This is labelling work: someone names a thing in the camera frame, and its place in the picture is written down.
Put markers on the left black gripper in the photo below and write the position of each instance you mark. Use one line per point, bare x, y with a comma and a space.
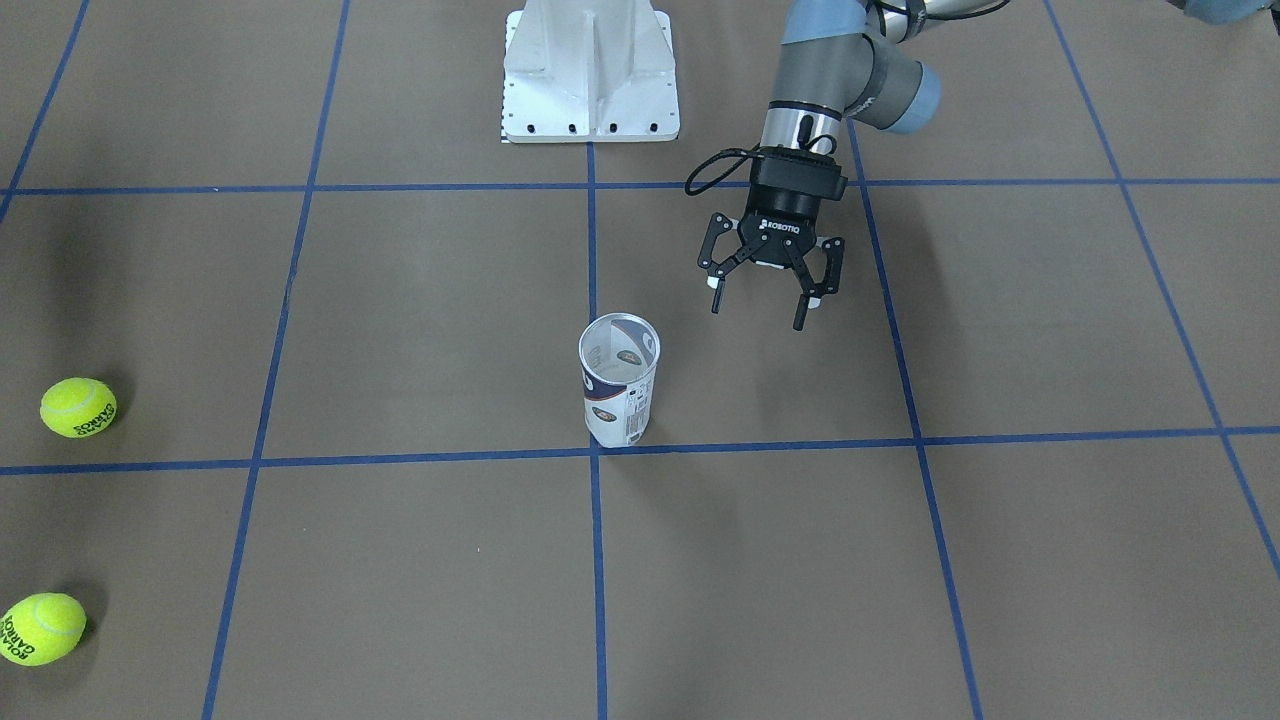
786, 212

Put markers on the clear tennis ball can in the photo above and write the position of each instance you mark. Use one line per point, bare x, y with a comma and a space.
619, 355

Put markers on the brown paper table cover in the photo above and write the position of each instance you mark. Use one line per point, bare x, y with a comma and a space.
328, 404

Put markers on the white pedestal column base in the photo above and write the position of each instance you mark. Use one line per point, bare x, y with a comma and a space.
589, 72

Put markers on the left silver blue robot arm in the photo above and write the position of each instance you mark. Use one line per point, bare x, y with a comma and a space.
839, 61

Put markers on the yellow tennis ball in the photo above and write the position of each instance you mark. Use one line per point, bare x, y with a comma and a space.
42, 628
78, 407

